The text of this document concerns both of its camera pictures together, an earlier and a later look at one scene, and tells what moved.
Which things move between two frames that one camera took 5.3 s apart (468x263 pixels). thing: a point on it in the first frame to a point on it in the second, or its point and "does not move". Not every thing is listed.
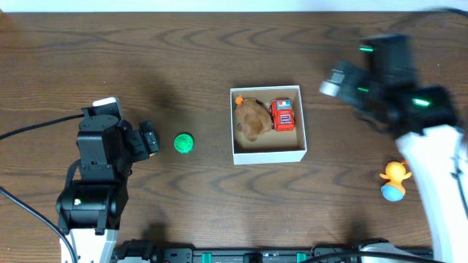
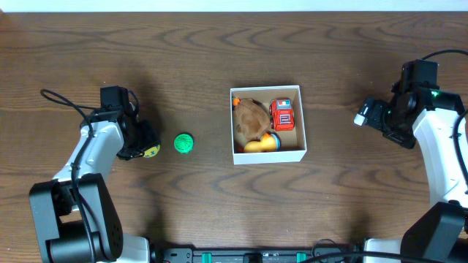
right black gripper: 356,75 to 406,139
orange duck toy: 393,190 to 269,142
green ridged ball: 183,142 does not move
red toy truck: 282,115 does not move
